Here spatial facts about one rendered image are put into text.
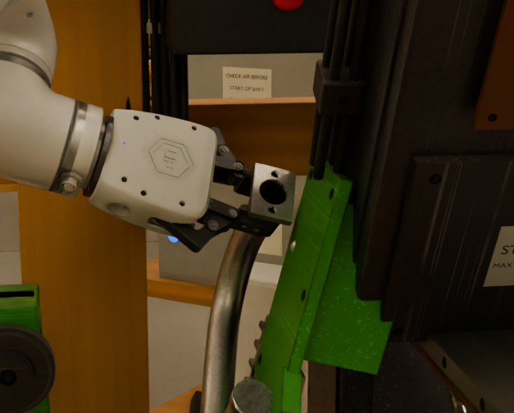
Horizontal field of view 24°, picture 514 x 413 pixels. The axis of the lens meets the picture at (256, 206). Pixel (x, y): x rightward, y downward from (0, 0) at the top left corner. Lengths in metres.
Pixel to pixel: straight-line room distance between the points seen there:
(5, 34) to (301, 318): 0.36
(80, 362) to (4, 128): 0.44
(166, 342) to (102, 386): 3.13
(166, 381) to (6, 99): 3.15
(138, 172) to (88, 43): 0.30
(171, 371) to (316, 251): 3.25
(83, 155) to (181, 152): 0.09
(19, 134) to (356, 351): 0.34
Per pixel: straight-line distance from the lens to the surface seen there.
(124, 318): 1.37
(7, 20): 1.06
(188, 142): 1.07
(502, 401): 0.91
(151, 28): 1.31
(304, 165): 1.44
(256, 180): 1.08
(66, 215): 1.33
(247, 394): 1.01
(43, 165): 1.03
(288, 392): 1.00
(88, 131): 1.03
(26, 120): 1.02
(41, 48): 1.08
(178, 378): 4.16
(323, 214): 1.00
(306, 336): 1.00
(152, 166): 1.04
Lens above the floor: 1.46
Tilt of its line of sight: 12 degrees down
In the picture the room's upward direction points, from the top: straight up
